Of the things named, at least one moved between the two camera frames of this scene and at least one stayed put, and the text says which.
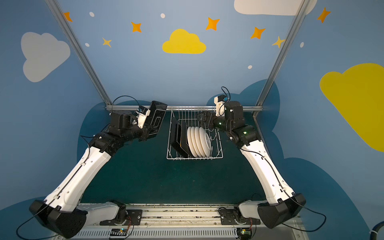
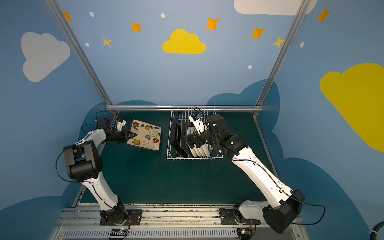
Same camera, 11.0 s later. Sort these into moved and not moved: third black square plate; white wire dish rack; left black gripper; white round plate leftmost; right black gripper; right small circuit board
Moved: left black gripper; right black gripper
Not moved: white wire dish rack; right small circuit board; third black square plate; white round plate leftmost
